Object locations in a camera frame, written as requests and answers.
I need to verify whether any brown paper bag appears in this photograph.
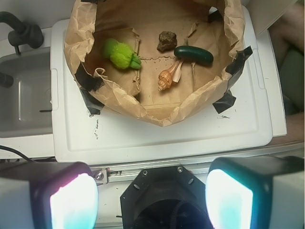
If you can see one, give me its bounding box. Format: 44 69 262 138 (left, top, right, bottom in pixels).
64 0 245 126

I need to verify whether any grey sink basin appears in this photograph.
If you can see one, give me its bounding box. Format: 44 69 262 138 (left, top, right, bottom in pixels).
0 47 52 138

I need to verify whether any black tape strip right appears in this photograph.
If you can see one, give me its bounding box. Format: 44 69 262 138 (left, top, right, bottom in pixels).
213 46 253 114

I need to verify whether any brown rock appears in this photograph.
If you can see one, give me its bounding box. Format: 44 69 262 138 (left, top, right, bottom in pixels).
157 31 177 52

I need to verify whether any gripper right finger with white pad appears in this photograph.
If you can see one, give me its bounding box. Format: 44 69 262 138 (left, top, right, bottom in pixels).
205 156 305 229

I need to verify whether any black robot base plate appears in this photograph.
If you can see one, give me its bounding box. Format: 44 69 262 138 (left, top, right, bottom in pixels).
120 167 213 229

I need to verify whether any green plush toy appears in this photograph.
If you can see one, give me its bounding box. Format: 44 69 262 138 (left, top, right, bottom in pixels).
101 38 142 70

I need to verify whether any black faucet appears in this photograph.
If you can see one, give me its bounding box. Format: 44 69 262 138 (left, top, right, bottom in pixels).
0 11 44 56

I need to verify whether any aluminium frame rail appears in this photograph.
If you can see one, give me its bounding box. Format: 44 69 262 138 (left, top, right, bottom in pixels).
90 140 305 185

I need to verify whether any black tape strip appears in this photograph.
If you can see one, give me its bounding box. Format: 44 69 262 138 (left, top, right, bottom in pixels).
75 63 104 115
213 46 253 114

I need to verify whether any dark green plastic pickle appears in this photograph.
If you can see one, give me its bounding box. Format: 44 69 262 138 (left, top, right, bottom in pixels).
174 45 214 65

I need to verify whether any black tape strip left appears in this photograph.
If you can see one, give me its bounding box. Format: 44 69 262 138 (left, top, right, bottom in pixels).
75 63 104 115

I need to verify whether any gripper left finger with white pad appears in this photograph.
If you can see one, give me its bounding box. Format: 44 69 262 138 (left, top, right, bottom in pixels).
0 162 99 229

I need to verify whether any orange plastic seashell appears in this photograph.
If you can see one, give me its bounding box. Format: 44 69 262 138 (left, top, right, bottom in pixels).
158 60 183 91

